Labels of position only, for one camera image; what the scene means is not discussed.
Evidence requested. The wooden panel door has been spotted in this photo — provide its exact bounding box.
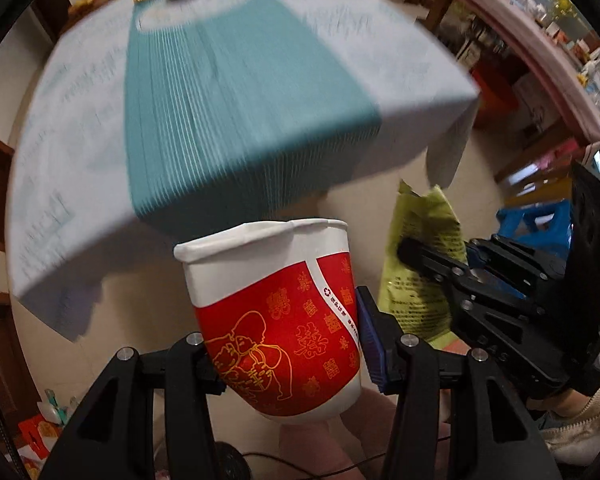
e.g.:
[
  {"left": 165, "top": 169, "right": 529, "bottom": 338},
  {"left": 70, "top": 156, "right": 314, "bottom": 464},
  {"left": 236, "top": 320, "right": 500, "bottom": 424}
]
[{"left": 0, "top": 125, "right": 43, "bottom": 413}]

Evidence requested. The black round base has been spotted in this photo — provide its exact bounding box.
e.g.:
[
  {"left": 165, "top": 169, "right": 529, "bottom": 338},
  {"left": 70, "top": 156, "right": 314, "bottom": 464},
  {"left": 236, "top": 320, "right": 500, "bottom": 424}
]
[{"left": 215, "top": 442, "right": 251, "bottom": 480}]

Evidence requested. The red printed bag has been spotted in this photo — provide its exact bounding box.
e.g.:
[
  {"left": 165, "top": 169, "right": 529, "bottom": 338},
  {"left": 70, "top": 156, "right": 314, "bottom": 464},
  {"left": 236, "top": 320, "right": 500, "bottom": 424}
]
[{"left": 19, "top": 415, "right": 63, "bottom": 461}]

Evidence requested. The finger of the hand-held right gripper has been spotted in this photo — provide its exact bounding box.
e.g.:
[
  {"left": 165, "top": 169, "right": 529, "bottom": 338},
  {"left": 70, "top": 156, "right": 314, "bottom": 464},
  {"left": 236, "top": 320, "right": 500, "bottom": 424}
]
[
  {"left": 465, "top": 234, "right": 573, "bottom": 301},
  {"left": 396, "top": 237, "right": 576, "bottom": 396}
]

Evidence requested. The blue plastic stool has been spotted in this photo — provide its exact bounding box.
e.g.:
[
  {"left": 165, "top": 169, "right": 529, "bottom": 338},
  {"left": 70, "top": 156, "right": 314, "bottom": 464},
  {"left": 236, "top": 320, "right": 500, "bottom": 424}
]
[{"left": 496, "top": 200, "right": 573, "bottom": 256}]

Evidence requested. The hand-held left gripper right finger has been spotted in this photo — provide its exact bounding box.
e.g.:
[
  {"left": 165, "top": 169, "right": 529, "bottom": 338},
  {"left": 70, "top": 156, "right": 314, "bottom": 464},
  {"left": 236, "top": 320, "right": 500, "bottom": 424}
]
[{"left": 355, "top": 286, "right": 563, "bottom": 480}]

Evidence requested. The light blue teal-striped tablecloth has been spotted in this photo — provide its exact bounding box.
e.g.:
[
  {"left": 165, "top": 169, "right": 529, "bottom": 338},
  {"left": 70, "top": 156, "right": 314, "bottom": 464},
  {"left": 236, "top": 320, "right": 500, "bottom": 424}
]
[{"left": 4, "top": 0, "right": 482, "bottom": 343}]

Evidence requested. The person's right forearm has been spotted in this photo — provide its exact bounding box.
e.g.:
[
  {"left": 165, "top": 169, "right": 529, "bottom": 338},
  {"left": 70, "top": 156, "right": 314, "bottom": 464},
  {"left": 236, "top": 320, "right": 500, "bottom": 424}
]
[{"left": 537, "top": 357, "right": 600, "bottom": 467}]

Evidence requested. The yellow-green printed bag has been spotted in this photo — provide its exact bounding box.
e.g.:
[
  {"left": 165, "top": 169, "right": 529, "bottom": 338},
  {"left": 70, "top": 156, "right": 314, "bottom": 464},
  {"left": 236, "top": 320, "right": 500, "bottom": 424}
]
[{"left": 378, "top": 179, "right": 468, "bottom": 351}]

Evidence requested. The red and white paper cup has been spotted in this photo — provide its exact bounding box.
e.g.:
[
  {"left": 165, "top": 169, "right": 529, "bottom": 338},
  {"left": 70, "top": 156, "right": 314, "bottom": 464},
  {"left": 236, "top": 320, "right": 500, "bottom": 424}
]
[{"left": 173, "top": 218, "right": 363, "bottom": 426}]

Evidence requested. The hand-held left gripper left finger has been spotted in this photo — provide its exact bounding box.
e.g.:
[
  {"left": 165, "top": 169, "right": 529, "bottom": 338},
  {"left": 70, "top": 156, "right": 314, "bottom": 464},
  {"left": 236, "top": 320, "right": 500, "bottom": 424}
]
[{"left": 40, "top": 332, "right": 226, "bottom": 480}]

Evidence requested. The orange plastic bucket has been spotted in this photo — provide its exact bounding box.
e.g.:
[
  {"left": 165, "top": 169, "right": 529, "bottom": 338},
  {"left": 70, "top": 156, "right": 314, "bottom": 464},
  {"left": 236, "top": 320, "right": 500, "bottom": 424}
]
[{"left": 472, "top": 67, "right": 518, "bottom": 128}]

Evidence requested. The pink cloth covered counter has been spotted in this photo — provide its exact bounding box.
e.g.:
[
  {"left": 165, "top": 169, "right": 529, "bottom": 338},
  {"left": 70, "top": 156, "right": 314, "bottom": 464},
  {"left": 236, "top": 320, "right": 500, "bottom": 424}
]
[{"left": 412, "top": 0, "right": 600, "bottom": 141}]

